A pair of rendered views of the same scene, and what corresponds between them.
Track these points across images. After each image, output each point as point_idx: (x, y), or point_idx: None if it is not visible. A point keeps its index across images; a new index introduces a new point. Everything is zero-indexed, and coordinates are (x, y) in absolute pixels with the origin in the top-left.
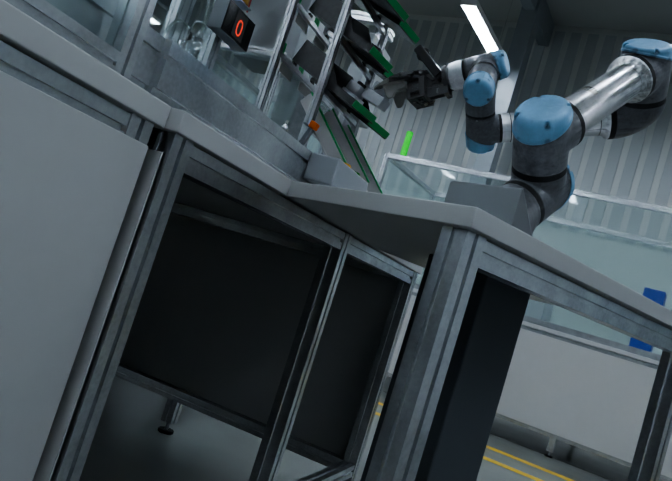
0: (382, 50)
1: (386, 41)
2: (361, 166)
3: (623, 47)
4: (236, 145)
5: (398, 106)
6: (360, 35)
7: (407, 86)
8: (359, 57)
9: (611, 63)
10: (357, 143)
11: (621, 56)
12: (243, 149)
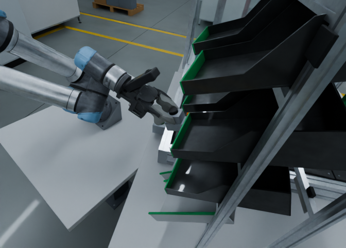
0: (263, 142)
1: (275, 127)
2: (170, 170)
3: (3, 14)
4: (172, 80)
5: (157, 124)
6: (249, 92)
7: (154, 100)
8: (236, 118)
9: (15, 29)
10: (199, 212)
11: (12, 22)
12: (171, 81)
